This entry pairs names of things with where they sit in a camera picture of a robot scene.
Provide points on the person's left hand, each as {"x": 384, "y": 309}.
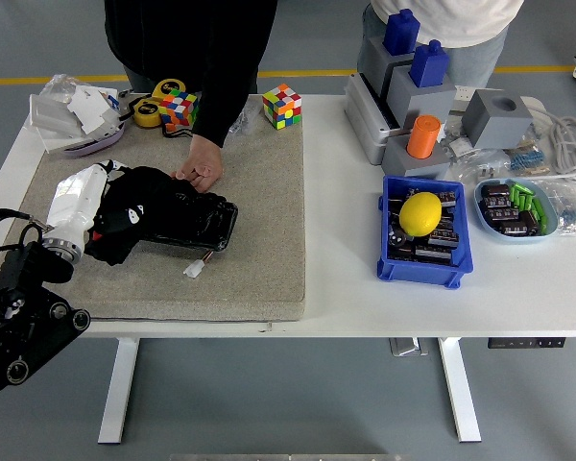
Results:
{"x": 206, "y": 161}

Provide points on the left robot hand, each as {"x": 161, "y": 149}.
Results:
{"x": 74, "y": 201}

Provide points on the black rag with red patch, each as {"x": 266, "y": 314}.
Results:
{"x": 120, "y": 192}

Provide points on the person's left forearm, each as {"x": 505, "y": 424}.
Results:
{"x": 221, "y": 110}

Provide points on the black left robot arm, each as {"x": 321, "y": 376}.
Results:
{"x": 24, "y": 336}

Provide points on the black table control panel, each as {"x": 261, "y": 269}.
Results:
{"x": 509, "y": 343}

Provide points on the clear bag of screws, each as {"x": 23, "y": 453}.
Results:
{"x": 244, "y": 120}

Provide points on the multicolour puzzle cube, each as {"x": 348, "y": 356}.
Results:
{"x": 282, "y": 106}
{"x": 178, "y": 109}

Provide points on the purple tray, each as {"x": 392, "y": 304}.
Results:
{"x": 96, "y": 146}

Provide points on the white flat plate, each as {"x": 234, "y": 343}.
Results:
{"x": 62, "y": 143}

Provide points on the yellow tape measure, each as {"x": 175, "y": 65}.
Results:
{"x": 146, "y": 113}
{"x": 167, "y": 87}

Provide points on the white cardboard piece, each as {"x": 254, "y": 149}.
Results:
{"x": 90, "y": 109}

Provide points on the crumpled clear plastic bag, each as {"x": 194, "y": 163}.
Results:
{"x": 60, "y": 85}

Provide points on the grey-brown mat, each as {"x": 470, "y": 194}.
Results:
{"x": 173, "y": 288}

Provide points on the person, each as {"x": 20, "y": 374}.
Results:
{"x": 173, "y": 29}
{"x": 470, "y": 24}

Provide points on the white table leg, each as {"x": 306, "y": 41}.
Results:
{"x": 117, "y": 394}
{"x": 461, "y": 394}

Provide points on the low grey holder block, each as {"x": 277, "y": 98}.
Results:
{"x": 413, "y": 168}

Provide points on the orange cylinder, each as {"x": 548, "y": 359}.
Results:
{"x": 423, "y": 137}

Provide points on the yellow lemon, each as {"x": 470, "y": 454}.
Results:
{"x": 420, "y": 213}

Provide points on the blue bottle-shaped block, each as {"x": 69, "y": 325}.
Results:
{"x": 429, "y": 65}
{"x": 402, "y": 31}

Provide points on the blue plastic bin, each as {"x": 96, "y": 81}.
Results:
{"x": 422, "y": 276}

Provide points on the clear bag of metal parts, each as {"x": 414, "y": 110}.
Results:
{"x": 456, "y": 144}

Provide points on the white power strip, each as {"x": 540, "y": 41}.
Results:
{"x": 462, "y": 92}

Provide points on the grey box under table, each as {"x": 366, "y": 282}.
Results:
{"x": 405, "y": 346}

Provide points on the clear bag with plug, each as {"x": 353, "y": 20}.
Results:
{"x": 480, "y": 165}

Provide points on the grey block with round hole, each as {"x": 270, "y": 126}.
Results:
{"x": 489, "y": 122}

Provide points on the green battery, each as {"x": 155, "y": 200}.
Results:
{"x": 537, "y": 207}
{"x": 529, "y": 201}
{"x": 522, "y": 186}
{"x": 521, "y": 201}
{"x": 514, "y": 199}

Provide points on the light blue dish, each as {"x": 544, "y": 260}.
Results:
{"x": 513, "y": 239}

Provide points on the clear bag of blue resistors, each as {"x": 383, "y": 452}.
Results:
{"x": 568, "y": 211}

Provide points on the white switch plate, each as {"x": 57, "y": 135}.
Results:
{"x": 53, "y": 113}

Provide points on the light grey enclosure box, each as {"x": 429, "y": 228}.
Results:
{"x": 365, "y": 120}

